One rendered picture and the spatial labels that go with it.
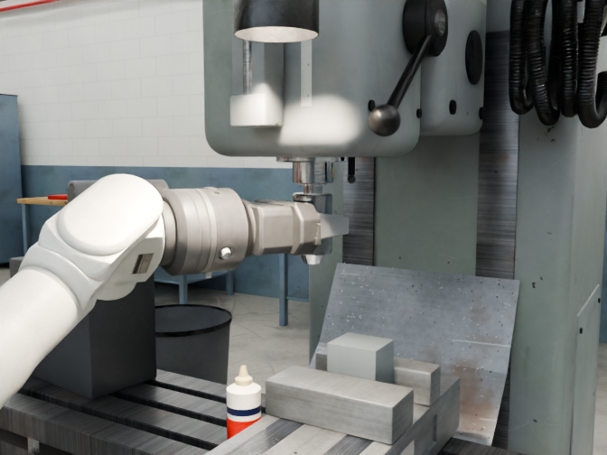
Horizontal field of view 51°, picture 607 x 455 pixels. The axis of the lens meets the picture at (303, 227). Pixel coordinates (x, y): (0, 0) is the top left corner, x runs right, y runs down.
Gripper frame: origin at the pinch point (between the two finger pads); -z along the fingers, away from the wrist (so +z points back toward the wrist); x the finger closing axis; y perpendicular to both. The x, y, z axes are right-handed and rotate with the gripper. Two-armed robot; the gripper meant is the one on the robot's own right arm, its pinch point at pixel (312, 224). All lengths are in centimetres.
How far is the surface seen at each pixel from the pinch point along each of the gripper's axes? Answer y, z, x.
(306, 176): -5.6, 1.9, -1.5
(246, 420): 22.2, 8.4, 0.9
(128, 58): -109, -185, 597
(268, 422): 20.4, 8.7, -4.7
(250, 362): 122, -152, 283
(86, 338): 18.5, 18.0, 30.6
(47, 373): 26, 21, 41
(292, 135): -9.9, 7.0, -6.2
